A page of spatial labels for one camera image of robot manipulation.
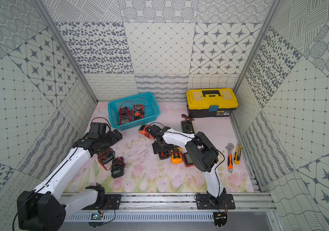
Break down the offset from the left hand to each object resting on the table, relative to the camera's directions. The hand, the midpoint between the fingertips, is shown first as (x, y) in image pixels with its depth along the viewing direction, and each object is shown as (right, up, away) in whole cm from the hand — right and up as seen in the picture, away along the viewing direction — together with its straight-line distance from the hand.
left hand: (115, 135), depth 83 cm
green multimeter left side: (-7, -13, +3) cm, 15 cm away
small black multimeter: (+1, -19, -1) cm, 19 cm away
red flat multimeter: (+43, -16, +3) cm, 46 cm away
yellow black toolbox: (+63, +21, +16) cm, 68 cm away
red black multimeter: (-1, +12, +21) cm, 24 cm away
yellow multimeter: (+36, -12, +5) cm, 39 cm away
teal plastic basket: (+18, +15, +31) cm, 39 cm away
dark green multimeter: (+45, +4, +20) cm, 50 cm away
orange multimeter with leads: (+14, +2, +15) cm, 21 cm away
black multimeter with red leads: (+29, -12, +5) cm, 32 cm away
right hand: (+28, -12, +10) cm, 32 cm away
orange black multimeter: (+8, +14, +24) cm, 29 cm away
